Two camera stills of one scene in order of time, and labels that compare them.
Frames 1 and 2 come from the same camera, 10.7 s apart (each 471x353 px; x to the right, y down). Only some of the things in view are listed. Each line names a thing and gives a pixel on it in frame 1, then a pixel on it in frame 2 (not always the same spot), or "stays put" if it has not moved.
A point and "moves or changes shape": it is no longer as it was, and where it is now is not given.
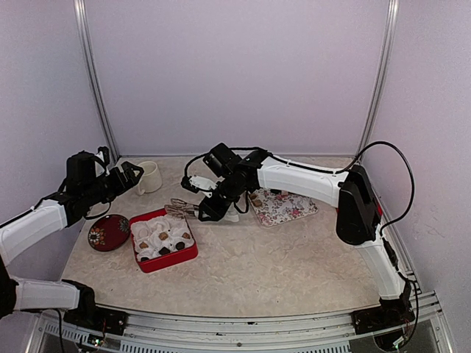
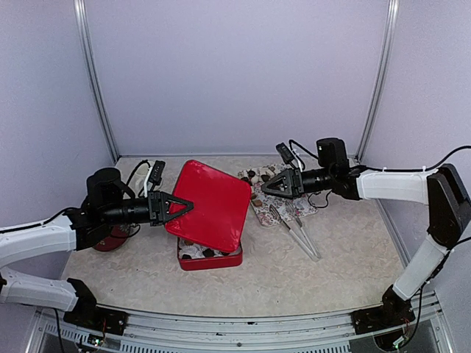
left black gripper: x=121 y=184 -> x=163 y=215
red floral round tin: x=109 y=232 stays put
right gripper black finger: x=213 y=209 -> x=287 y=177
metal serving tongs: x=180 y=209 moves or changes shape
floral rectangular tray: x=270 y=208 stays put
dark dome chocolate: x=179 y=245 -> x=208 y=253
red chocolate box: x=160 y=240 -> x=194 y=256
